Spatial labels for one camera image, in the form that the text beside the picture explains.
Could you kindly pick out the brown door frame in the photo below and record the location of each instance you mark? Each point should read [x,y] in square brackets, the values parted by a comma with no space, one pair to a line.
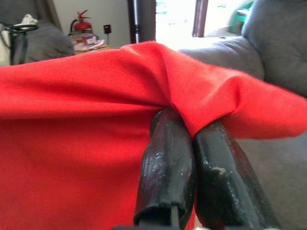
[200,16]

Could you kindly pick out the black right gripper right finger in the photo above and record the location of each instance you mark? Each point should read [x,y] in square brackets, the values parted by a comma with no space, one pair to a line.
[227,187]

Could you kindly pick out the green plastic stool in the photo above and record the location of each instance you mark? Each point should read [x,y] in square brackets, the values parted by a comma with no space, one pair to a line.
[239,19]

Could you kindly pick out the red fire extinguisher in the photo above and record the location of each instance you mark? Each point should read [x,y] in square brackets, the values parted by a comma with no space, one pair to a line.
[81,25]

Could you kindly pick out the red pillow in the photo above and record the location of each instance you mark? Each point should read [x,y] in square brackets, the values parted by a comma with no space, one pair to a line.
[84,119]

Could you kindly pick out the white cloth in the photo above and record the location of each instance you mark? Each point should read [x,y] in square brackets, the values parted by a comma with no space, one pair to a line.
[30,19]

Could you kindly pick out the grey fabric armchair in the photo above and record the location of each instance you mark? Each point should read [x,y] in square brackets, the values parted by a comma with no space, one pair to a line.
[48,45]

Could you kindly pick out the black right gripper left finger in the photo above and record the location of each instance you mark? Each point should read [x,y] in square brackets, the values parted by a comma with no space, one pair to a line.
[165,167]

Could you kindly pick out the small blue red carton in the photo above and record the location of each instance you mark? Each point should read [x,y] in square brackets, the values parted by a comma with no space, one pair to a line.
[91,40]

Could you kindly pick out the dark wooden door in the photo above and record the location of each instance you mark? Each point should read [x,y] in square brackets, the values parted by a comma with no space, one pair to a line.
[141,19]

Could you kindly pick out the large grey recliner sofa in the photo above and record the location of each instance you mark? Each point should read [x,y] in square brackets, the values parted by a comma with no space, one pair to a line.
[275,48]

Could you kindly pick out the black wall socket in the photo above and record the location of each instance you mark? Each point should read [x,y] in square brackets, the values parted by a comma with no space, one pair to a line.
[107,28]

